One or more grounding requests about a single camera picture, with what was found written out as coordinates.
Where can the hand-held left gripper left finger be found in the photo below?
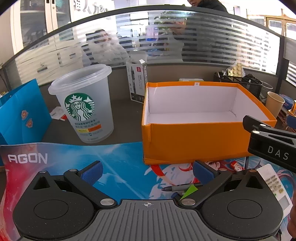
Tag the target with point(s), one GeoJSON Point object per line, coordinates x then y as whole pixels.
{"type": "Point", "coordinates": [92, 173]}

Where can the small red white object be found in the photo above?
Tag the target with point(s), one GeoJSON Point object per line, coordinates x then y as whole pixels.
{"type": "Point", "coordinates": [236, 166]}

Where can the white black pen box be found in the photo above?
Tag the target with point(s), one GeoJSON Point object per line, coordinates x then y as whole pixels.
{"type": "Point", "coordinates": [136, 83]}

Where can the clear plastic cup green logo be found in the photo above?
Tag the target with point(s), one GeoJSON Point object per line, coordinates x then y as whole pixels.
{"type": "Point", "coordinates": [101, 97]}

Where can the printed desk mat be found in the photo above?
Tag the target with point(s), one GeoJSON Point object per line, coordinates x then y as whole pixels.
{"type": "Point", "coordinates": [129, 166]}

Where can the striped glass partition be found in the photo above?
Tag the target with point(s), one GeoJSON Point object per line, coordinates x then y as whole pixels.
{"type": "Point", "coordinates": [231, 46]}

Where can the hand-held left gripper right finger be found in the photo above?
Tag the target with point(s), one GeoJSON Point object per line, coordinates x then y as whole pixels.
{"type": "Point", "coordinates": [202, 172]}

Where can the black marker pen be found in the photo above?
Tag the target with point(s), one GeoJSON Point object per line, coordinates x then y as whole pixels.
{"type": "Point", "coordinates": [175, 188]}

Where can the black mesh desk organizer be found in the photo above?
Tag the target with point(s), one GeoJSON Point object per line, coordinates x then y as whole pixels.
{"type": "Point", "coordinates": [249, 88]}

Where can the blue paper bag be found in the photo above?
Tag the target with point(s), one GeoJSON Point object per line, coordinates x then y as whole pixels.
{"type": "Point", "coordinates": [23, 102]}

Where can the white paper card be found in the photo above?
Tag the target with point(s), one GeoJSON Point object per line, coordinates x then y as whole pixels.
{"type": "Point", "coordinates": [57, 112]}

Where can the beige glass door cabinet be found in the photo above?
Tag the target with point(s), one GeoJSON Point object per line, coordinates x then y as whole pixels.
{"type": "Point", "coordinates": [50, 14]}

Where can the blue box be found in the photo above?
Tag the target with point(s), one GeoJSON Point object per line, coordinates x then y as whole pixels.
{"type": "Point", "coordinates": [288, 100]}

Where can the white calculator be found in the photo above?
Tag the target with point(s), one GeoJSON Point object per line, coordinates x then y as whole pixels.
{"type": "Point", "coordinates": [283, 201]}

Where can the blister pack of pills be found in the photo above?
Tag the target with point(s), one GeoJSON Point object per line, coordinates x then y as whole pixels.
{"type": "Point", "coordinates": [235, 69]}

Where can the wall lettering sign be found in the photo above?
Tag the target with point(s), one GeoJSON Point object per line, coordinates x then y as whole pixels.
{"type": "Point", "coordinates": [92, 4]}

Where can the brown paper cup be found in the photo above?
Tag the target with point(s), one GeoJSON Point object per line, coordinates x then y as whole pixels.
{"type": "Point", "coordinates": [274, 106]}

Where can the orange cardboard box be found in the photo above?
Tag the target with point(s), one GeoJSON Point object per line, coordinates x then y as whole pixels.
{"type": "Point", "coordinates": [196, 143]}

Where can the green tube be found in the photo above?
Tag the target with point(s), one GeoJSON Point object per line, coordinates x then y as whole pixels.
{"type": "Point", "coordinates": [188, 193]}

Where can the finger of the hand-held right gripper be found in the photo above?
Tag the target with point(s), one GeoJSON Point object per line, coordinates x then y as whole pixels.
{"type": "Point", "coordinates": [251, 121]}

